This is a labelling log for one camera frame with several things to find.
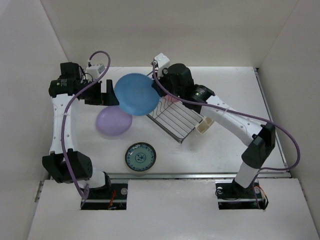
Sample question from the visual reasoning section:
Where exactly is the beige cutlery holder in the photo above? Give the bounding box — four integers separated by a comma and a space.
194, 116, 214, 136

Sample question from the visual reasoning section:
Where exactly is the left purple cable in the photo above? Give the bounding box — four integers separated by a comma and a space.
61, 50, 111, 208

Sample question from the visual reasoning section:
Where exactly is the blue plastic plate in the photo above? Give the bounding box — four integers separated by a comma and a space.
114, 73, 160, 116

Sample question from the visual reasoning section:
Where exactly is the teal patterned small plate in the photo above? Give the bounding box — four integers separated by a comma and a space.
124, 142, 157, 172

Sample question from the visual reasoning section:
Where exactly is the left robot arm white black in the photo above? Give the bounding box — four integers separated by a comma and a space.
42, 62, 118, 199

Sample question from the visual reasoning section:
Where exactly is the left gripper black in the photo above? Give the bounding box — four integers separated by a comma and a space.
79, 79, 119, 106

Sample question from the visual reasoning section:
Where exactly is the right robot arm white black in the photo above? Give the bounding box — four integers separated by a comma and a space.
151, 61, 276, 197

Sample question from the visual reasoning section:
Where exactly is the dark wire dish rack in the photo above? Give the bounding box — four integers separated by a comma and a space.
147, 97, 203, 144

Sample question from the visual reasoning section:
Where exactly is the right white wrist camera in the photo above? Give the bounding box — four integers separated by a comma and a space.
152, 52, 170, 75

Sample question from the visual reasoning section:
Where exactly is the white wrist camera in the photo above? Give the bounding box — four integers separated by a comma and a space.
152, 52, 170, 75
85, 63, 106, 81

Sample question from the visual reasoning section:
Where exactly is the pink plastic plate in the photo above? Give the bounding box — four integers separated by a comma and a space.
164, 95, 179, 105

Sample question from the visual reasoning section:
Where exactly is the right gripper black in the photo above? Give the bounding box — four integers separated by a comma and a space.
151, 67, 183, 100

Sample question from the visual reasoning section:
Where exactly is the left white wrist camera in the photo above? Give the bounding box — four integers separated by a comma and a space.
85, 63, 106, 81

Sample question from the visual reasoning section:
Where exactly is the lilac plastic plate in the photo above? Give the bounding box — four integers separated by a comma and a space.
95, 105, 133, 137

